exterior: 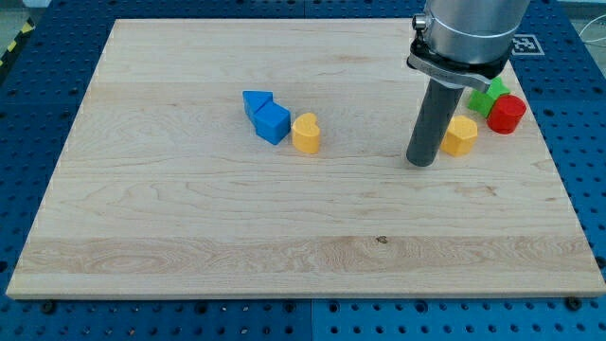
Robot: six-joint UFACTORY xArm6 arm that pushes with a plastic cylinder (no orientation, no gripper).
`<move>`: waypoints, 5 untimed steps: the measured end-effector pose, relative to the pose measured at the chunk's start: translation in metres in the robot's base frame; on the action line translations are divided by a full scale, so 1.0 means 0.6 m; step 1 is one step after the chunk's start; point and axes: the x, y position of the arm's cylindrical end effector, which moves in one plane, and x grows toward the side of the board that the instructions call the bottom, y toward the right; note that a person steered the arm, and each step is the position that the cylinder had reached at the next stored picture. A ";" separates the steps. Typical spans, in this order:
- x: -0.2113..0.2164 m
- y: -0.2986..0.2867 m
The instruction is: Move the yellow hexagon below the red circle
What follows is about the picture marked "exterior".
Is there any yellow hexagon block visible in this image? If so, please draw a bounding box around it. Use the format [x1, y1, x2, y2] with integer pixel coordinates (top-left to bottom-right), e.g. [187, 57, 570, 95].
[440, 116, 478, 156]

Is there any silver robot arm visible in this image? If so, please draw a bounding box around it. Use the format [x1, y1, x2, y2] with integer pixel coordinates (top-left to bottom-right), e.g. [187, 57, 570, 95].
[407, 0, 529, 92]

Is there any yellow heart block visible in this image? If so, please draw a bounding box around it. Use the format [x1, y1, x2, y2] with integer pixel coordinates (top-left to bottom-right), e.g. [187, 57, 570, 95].
[292, 113, 321, 154]

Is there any blue cube block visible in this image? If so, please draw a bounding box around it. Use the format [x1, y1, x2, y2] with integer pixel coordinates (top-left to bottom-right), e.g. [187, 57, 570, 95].
[254, 101, 291, 145]

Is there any blue triangle block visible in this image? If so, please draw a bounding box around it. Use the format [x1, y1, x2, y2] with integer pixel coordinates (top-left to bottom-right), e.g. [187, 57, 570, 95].
[242, 90, 274, 125]

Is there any wooden board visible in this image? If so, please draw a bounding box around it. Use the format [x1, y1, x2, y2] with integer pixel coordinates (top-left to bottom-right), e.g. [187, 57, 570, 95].
[7, 19, 605, 299]

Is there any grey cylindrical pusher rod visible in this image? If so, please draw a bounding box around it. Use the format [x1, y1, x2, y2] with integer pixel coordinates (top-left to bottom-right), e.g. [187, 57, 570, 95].
[405, 79, 463, 167]

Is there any green star block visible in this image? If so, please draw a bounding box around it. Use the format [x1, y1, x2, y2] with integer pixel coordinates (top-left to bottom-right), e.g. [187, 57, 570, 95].
[467, 77, 510, 118]

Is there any red cylinder block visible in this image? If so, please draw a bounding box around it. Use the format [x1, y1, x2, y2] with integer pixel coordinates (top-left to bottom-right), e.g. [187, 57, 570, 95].
[487, 95, 526, 135]

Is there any black white fiducial marker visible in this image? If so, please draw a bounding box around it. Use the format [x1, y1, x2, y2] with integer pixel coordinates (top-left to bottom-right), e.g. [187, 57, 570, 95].
[511, 34, 544, 56]

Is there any yellow black hazard tape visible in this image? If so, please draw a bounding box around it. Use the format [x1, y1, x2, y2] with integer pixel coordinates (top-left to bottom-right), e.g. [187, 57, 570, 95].
[1, 17, 36, 69]

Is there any white cable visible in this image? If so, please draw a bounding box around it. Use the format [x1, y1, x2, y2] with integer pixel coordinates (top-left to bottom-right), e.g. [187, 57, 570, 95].
[578, 13, 606, 48]

